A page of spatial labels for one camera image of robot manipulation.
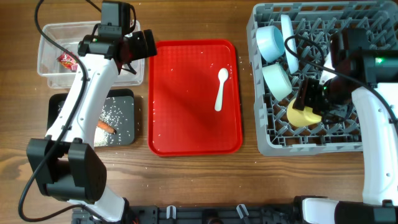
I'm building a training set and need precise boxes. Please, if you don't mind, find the yellow plastic cup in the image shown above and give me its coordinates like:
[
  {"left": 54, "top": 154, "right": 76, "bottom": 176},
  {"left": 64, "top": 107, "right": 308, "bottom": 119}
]
[{"left": 286, "top": 98, "right": 322, "bottom": 128}]

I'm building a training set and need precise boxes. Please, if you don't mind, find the light green bowl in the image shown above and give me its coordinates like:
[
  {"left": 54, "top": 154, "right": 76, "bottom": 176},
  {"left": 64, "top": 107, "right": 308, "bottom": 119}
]
[{"left": 262, "top": 63, "right": 292, "bottom": 101}]

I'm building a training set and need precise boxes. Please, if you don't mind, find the red snack wrapper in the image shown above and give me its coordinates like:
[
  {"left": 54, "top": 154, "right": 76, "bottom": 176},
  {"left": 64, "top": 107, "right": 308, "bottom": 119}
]
[{"left": 57, "top": 52, "right": 78, "bottom": 72}]

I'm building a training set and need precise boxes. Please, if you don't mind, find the large light blue plate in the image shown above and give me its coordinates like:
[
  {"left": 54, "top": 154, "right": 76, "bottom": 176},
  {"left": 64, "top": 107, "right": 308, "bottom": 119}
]
[{"left": 280, "top": 14, "right": 299, "bottom": 74}]

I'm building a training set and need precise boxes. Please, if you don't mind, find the small light blue bowl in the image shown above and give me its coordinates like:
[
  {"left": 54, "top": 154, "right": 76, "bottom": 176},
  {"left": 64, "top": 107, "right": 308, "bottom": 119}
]
[{"left": 256, "top": 26, "right": 285, "bottom": 63}]

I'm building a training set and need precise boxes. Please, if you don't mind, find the white plastic spoon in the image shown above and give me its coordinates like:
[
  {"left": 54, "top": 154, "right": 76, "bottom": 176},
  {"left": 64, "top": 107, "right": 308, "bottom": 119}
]
[{"left": 215, "top": 68, "right": 229, "bottom": 112}]

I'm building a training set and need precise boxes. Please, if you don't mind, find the orange carrot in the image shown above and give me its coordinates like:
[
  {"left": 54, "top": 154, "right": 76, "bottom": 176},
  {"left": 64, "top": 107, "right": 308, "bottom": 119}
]
[{"left": 97, "top": 120, "right": 116, "bottom": 134}]

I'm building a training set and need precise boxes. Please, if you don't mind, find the white rice pile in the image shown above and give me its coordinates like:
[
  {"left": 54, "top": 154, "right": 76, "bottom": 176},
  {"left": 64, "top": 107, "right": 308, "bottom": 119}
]
[{"left": 94, "top": 97, "right": 124, "bottom": 147}]

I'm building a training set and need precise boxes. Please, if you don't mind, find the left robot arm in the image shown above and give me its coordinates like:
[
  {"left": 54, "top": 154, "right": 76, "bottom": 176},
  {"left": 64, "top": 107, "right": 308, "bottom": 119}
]
[{"left": 26, "top": 1, "right": 157, "bottom": 223}]

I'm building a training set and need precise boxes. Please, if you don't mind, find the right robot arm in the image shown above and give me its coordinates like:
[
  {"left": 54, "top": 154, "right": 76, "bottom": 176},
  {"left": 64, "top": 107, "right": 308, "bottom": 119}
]
[{"left": 287, "top": 28, "right": 397, "bottom": 223}]

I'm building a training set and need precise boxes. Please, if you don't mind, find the black waste tray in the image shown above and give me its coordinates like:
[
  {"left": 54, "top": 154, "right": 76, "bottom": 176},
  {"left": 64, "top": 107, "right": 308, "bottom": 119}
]
[{"left": 46, "top": 88, "right": 136, "bottom": 147}]

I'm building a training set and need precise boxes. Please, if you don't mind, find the grey dishwasher rack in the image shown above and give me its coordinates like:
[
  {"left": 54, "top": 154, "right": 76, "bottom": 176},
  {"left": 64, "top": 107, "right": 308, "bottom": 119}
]
[{"left": 246, "top": 1, "right": 397, "bottom": 156}]

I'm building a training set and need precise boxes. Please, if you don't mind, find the clear plastic waste bin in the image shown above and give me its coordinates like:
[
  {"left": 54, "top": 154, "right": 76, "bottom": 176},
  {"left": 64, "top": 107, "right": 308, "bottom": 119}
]
[{"left": 37, "top": 19, "right": 146, "bottom": 90}]

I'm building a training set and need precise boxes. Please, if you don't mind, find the red serving tray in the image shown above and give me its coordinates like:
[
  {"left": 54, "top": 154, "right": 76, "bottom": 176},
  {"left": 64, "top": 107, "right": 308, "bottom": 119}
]
[{"left": 148, "top": 39, "right": 243, "bottom": 157}]

